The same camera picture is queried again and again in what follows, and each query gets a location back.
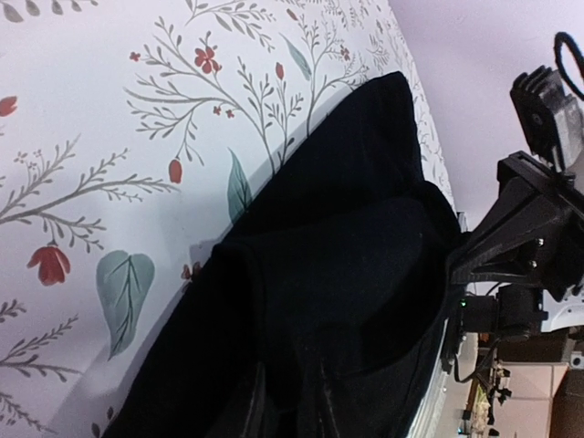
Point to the black t-shirt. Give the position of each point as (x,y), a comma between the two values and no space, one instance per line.
(340,258)

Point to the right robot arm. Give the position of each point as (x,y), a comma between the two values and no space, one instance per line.
(514,311)

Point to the aluminium front rail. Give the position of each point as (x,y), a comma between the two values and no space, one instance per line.
(440,411)

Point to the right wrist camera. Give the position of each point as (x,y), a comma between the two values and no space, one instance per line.
(551,118)

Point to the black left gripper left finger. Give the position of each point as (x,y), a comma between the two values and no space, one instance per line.
(253,424)

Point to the floral tablecloth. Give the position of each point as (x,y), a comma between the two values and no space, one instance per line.
(133,133)

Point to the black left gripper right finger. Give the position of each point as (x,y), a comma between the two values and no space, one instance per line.
(324,413)

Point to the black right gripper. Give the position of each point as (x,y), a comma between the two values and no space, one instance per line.
(531,237)

